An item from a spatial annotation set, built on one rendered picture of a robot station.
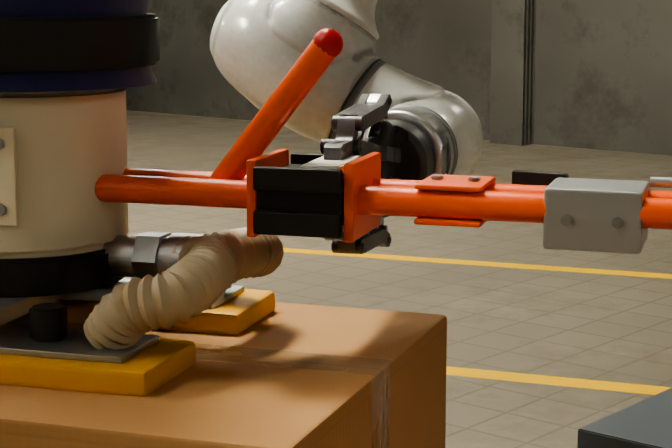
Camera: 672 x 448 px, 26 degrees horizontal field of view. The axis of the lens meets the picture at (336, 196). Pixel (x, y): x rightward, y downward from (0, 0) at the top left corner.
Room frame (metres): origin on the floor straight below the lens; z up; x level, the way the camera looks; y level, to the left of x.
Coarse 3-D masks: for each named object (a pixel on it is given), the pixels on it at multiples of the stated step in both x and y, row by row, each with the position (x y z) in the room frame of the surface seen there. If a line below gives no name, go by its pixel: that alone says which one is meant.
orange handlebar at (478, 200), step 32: (96, 192) 1.13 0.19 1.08; (128, 192) 1.12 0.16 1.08; (160, 192) 1.11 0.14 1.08; (192, 192) 1.10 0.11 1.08; (224, 192) 1.10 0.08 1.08; (384, 192) 1.06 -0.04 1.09; (416, 192) 1.06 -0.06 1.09; (448, 192) 1.05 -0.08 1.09; (480, 192) 1.05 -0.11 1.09; (512, 192) 1.04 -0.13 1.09; (448, 224) 1.05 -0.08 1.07; (480, 224) 1.04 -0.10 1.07
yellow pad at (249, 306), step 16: (240, 288) 1.25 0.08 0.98; (64, 304) 1.22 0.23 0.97; (80, 304) 1.22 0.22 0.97; (96, 304) 1.21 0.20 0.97; (224, 304) 1.21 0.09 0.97; (240, 304) 1.21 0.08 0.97; (256, 304) 1.22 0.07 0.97; (272, 304) 1.26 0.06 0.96; (80, 320) 1.21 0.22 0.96; (192, 320) 1.19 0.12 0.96; (208, 320) 1.18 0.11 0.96; (224, 320) 1.18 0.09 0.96; (240, 320) 1.18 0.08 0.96; (256, 320) 1.22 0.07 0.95
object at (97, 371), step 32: (32, 320) 1.06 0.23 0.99; (64, 320) 1.06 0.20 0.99; (0, 352) 1.04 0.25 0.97; (32, 352) 1.03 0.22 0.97; (64, 352) 1.03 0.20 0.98; (96, 352) 1.03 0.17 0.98; (128, 352) 1.03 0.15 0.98; (160, 352) 1.05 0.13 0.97; (192, 352) 1.08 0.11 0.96; (32, 384) 1.02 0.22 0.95; (64, 384) 1.01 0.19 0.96; (96, 384) 1.00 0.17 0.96; (128, 384) 1.00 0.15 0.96; (160, 384) 1.02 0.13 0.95
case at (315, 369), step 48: (192, 336) 1.17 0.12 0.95; (240, 336) 1.17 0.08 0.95; (288, 336) 1.17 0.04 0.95; (336, 336) 1.17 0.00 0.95; (384, 336) 1.17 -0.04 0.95; (432, 336) 1.21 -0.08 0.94; (0, 384) 1.03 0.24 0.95; (192, 384) 1.03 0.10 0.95; (240, 384) 1.03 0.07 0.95; (288, 384) 1.03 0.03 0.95; (336, 384) 1.03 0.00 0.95; (384, 384) 1.07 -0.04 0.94; (432, 384) 1.21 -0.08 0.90; (0, 432) 0.94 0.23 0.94; (48, 432) 0.93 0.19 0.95; (96, 432) 0.92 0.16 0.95; (144, 432) 0.91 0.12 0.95; (192, 432) 0.91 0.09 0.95; (240, 432) 0.91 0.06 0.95; (288, 432) 0.91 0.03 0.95; (336, 432) 0.96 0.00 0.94; (384, 432) 1.07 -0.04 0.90; (432, 432) 1.21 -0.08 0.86
